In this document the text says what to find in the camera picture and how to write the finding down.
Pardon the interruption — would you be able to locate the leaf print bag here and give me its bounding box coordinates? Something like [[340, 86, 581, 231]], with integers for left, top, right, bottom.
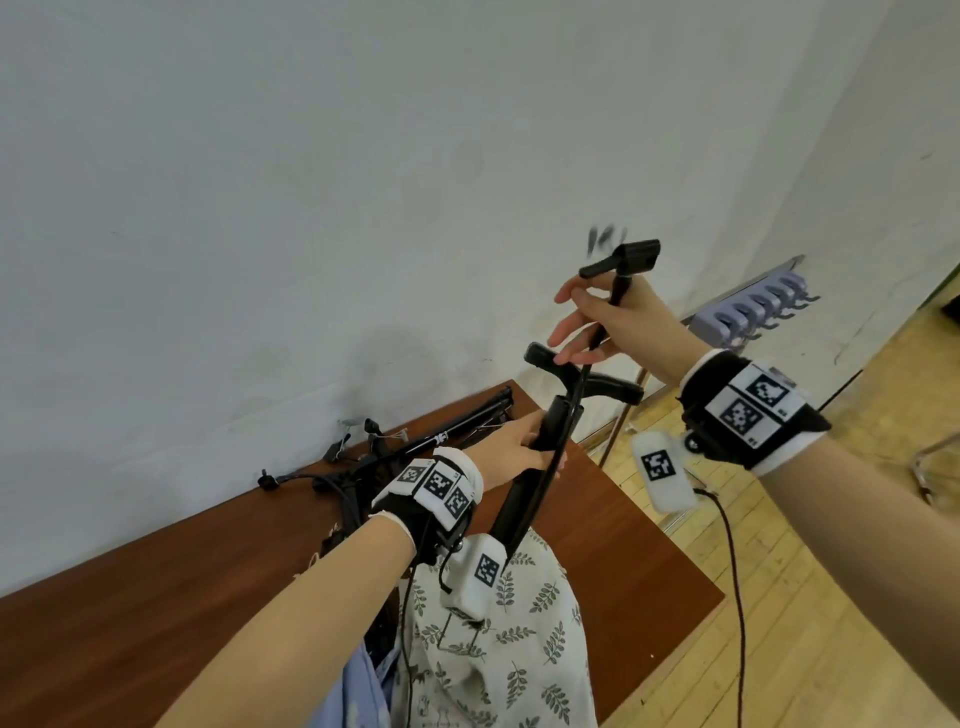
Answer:
[[393, 527, 599, 728]]

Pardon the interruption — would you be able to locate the black right wrist strap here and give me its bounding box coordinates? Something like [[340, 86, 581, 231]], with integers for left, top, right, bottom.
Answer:
[[677, 347, 834, 479]]

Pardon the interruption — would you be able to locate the purple hook rail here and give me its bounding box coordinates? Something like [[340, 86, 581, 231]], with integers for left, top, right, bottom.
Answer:
[[688, 269, 822, 355]]

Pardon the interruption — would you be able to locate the person's right hand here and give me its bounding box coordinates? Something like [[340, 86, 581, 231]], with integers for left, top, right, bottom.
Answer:
[[545, 268, 712, 389]]

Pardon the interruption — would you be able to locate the thin black right cable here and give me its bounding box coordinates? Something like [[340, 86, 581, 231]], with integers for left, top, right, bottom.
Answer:
[[692, 485, 749, 728]]

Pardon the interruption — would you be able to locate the blue fabric bag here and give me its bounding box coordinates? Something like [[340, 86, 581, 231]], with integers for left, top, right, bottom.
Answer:
[[308, 639, 400, 728]]

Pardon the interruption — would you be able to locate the pile of black tripods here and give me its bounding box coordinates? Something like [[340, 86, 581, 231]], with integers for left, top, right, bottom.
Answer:
[[358, 384, 520, 485]]

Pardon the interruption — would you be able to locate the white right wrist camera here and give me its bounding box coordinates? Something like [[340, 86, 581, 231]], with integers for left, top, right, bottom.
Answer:
[[629, 429, 702, 517]]

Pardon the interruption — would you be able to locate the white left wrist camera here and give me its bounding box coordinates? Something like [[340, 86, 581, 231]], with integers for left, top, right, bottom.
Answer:
[[437, 533, 511, 624]]

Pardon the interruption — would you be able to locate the black wrist strap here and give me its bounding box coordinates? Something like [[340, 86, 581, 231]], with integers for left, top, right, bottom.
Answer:
[[369, 446, 487, 569], [677, 347, 834, 479]]

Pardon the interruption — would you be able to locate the metal clothes rack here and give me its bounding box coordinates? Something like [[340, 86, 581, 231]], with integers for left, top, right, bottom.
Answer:
[[594, 253, 810, 472]]

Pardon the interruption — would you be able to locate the person's left forearm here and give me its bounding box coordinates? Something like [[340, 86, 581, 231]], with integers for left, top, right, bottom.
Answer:
[[153, 513, 418, 728]]

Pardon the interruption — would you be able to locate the black left wrist strap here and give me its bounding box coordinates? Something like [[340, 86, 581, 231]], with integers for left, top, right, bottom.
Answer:
[[369, 446, 487, 569]]

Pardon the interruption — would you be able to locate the person's right forearm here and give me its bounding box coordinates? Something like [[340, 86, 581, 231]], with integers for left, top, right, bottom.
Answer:
[[757, 433, 960, 718]]

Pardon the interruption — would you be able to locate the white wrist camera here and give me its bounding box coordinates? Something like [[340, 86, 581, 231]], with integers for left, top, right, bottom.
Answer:
[[629, 429, 702, 517], [437, 533, 511, 624]]

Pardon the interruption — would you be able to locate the person's left hand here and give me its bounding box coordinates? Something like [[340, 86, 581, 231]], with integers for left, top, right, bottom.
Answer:
[[463, 409, 569, 494]]

